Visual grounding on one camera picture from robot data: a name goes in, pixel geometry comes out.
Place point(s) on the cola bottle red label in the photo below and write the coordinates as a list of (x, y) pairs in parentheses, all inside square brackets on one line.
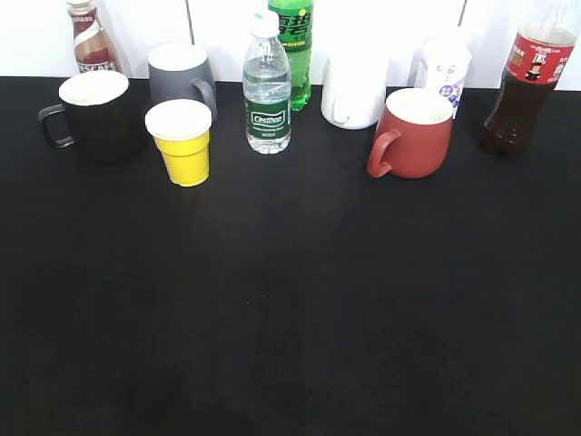
[(544, 42)]

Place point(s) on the yellow paper cup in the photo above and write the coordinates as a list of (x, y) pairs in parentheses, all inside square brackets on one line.
[(181, 132)]

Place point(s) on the green sprite bottle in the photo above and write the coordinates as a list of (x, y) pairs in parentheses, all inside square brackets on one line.
[(295, 23)]

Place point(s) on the white mug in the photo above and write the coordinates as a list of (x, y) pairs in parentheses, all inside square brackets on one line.
[(354, 90)]

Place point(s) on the clear water bottle green label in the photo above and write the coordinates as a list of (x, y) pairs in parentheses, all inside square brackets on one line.
[(266, 85)]

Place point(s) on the grey mug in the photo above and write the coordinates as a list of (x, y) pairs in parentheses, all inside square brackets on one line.
[(182, 71)]

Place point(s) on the black mug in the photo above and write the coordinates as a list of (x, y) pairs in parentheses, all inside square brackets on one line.
[(103, 123)]

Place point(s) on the white purple drink carton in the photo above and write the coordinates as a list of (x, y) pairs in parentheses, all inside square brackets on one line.
[(443, 67)]

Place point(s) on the Nescafe coffee bottle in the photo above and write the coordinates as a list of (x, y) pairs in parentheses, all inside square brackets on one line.
[(93, 48)]

